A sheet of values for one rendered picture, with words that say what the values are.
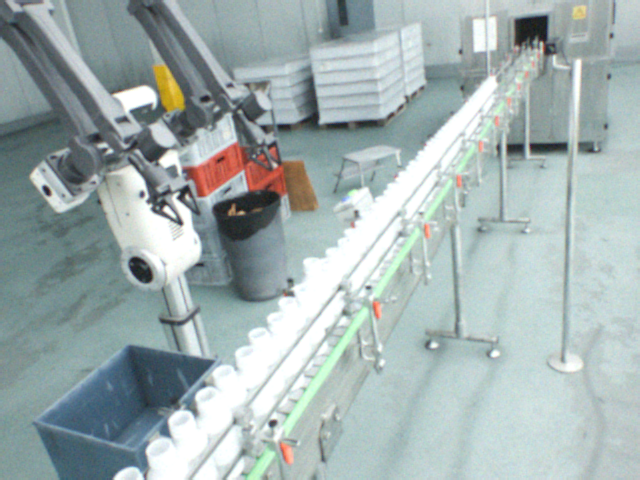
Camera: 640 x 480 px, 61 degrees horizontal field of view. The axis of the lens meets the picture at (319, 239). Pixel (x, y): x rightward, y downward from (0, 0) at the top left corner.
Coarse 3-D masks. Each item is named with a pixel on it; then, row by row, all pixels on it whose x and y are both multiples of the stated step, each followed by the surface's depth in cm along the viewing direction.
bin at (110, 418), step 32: (128, 352) 148; (160, 352) 143; (96, 384) 139; (128, 384) 149; (160, 384) 149; (192, 384) 143; (64, 416) 131; (96, 416) 139; (128, 416) 149; (160, 416) 152; (64, 448) 123; (96, 448) 116; (128, 448) 111
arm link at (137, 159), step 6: (138, 144) 124; (138, 150) 125; (132, 156) 125; (138, 156) 125; (144, 156) 126; (132, 162) 126; (138, 162) 126; (144, 162) 126; (150, 162) 126; (156, 162) 128; (138, 168) 126; (144, 168) 126
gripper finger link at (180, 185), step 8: (168, 184) 126; (176, 184) 127; (184, 184) 129; (192, 184) 130; (168, 192) 126; (184, 192) 131; (192, 192) 130; (184, 200) 133; (192, 200) 131; (192, 208) 132
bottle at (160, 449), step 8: (160, 440) 80; (168, 440) 80; (152, 448) 80; (160, 448) 81; (168, 448) 78; (152, 456) 77; (160, 456) 77; (168, 456) 78; (176, 456) 81; (152, 464) 78; (160, 464) 78; (168, 464) 78; (176, 464) 80; (184, 464) 81; (152, 472) 79; (160, 472) 78; (168, 472) 78; (176, 472) 79; (184, 472) 80
